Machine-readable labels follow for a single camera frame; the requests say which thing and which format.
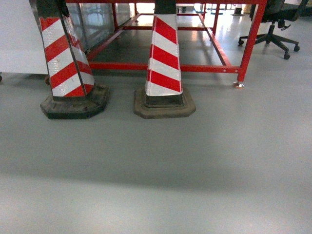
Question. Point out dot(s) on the red metal table frame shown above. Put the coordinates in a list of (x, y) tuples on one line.
[(225, 66)]

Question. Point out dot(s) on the red white traffic cone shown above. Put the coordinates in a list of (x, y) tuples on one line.
[(74, 92), (163, 95)]

